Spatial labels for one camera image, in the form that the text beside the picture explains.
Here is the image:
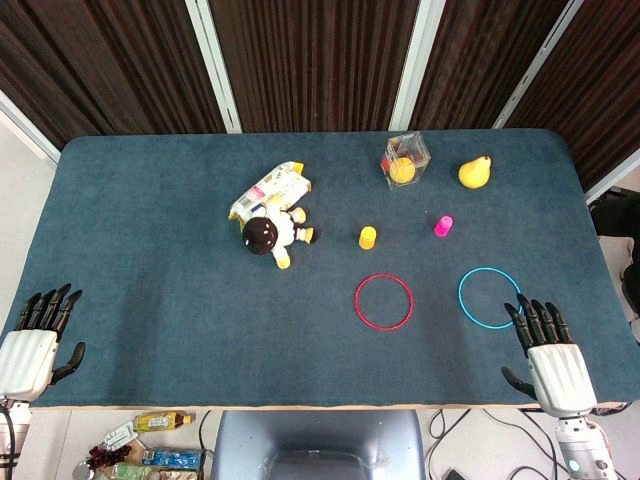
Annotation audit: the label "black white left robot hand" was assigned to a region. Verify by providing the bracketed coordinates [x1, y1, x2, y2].
[0, 283, 87, 402]

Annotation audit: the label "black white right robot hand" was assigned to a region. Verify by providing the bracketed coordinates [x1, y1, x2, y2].
[501, 293, 599, 419]

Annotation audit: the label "blue plastic ring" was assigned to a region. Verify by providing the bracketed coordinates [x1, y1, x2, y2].
[457, 267, 524, 330]

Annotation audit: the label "red plastic ring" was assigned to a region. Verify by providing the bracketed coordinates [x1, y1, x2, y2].
[354, 272, 415, 331]

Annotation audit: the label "white cushion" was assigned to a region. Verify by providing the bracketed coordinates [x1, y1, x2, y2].
[597, 234, 640, 346]

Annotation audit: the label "white blister pack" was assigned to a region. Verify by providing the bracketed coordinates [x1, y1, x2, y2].
[102, 420, 139, 448]

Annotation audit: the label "dark red dried flowers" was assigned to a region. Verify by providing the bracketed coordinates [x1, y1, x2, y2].
[87, 443, 132, 469]

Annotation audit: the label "green snack packet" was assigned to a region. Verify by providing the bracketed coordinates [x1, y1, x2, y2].
[112, 462, 151, 480]

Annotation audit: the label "blue table cloth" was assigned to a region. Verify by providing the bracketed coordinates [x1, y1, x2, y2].
[8, 128, 640, 411]

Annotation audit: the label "black bag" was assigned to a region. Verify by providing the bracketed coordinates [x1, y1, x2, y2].
[589, 187, 640, 239]

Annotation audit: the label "blue snack packet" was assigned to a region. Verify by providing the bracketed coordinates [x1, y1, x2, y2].
[142, 448, 205, 471]

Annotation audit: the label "yellow toy pear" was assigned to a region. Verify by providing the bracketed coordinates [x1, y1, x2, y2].
[457, 155, 493, 190]

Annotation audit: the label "grey blue chair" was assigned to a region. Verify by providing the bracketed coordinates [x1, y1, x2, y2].
[209, 409, 427, 480]

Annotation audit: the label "yellow ball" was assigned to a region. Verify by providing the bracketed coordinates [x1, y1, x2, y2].
[389, 157, 417, 184]

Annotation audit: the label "black-haired plush doll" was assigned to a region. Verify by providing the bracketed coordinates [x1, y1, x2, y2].
[241, 204, 321, 271]

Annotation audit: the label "clear plastic box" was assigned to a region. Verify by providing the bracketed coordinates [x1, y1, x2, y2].
[380, 131, 432, 191]

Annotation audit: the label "yellow white snack bag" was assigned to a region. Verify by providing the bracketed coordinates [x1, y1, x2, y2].
[228, 160, 314, 224]

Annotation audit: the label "black cable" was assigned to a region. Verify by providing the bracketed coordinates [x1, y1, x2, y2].
[482, 408, 566, 480]
[427, 408, 474, 456]
[198, 410, 214, 451]

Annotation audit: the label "white frame post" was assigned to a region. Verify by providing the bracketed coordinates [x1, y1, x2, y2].
[492, 0, 584, 130]
[0, 89, 61, 166]
[184, 0, 243, 134]
[584, 159, 640, 204]
[388, 0, 447, 132]

